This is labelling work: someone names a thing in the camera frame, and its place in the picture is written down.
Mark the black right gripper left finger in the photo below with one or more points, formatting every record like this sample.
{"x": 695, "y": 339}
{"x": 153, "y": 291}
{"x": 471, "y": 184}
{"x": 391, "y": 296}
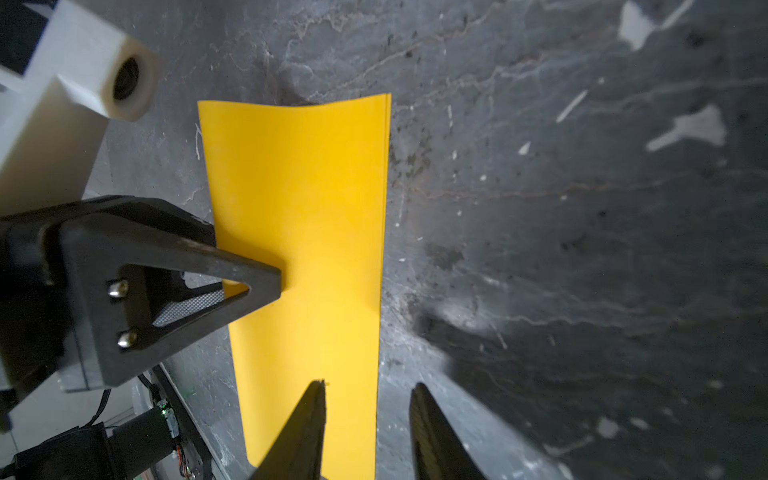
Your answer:
{"x": 297, "y": 450}

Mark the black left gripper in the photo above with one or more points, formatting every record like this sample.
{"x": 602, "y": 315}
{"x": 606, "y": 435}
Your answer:
{"x": 138, "y": 291}

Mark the yellow square paper sheet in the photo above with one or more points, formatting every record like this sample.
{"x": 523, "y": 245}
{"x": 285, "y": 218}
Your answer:
{"x": 304, "y": 189}

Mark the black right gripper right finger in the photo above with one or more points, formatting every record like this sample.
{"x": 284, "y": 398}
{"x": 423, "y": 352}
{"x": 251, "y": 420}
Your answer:
{"x": 437, "y": 451}

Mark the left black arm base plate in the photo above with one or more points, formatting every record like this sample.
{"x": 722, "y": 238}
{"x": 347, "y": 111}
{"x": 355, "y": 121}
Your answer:
{"x": 194, "y": 457}

